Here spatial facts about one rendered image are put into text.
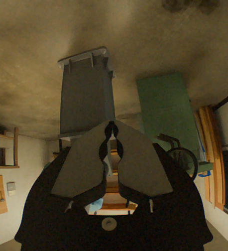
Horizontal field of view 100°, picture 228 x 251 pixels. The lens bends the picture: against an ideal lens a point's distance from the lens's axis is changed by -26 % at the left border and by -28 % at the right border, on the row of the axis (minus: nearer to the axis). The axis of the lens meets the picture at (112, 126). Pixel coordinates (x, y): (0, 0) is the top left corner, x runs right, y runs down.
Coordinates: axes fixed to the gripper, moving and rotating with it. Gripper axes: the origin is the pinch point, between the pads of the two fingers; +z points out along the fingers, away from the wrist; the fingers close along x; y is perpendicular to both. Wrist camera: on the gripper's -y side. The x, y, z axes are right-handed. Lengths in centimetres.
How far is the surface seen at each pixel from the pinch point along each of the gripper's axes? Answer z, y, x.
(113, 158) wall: 240, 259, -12
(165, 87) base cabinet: 97, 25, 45
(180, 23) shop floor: 67, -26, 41
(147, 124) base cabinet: 80, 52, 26
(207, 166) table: 41, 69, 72
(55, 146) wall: 291, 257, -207
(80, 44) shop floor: 75, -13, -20
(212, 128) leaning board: 145, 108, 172
